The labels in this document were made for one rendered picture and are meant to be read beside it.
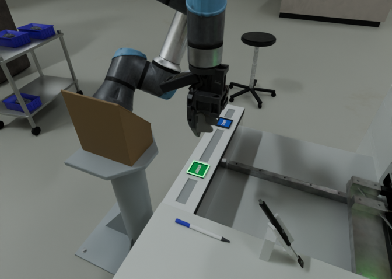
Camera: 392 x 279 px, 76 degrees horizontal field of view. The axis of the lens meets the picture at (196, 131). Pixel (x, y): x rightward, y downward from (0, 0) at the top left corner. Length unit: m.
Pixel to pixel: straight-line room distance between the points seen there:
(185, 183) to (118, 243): 1.09
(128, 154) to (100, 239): 0.95
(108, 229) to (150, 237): 1.21
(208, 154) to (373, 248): 0.51
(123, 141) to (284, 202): 0.60
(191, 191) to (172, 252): 0.18
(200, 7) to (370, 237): 0.73
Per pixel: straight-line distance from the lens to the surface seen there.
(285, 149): 1.12
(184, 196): 0.72
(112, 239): 1.81
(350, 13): 6.62
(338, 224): 0.94
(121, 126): 0.89
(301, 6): 6.58
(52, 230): 2.00
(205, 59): 0.53
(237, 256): 0.63
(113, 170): 1.02
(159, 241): 0.65
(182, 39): 0.97
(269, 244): 0.58
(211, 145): 0.87
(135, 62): 0.98
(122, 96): 0.94
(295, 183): 0.96
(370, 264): 0.84
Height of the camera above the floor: 1.53
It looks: 38 degrees down
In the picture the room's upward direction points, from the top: straight up
